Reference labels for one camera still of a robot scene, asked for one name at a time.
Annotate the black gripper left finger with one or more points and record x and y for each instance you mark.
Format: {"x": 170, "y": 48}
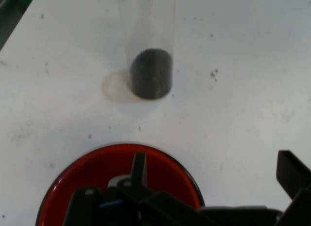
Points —
{"x": 121, "y": 206}

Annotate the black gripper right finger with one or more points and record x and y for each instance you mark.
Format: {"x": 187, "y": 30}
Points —
{"x": 298, "y": 177}

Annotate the black seeds batch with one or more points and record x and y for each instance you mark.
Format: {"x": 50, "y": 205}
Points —
{"x": 151, "y": 75}

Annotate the clear plastic jar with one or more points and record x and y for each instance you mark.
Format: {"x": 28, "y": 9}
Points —
{"x": 145, "y": 29}

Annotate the red bowl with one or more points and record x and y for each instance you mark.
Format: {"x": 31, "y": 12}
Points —
{"x": 97, "y": 167}

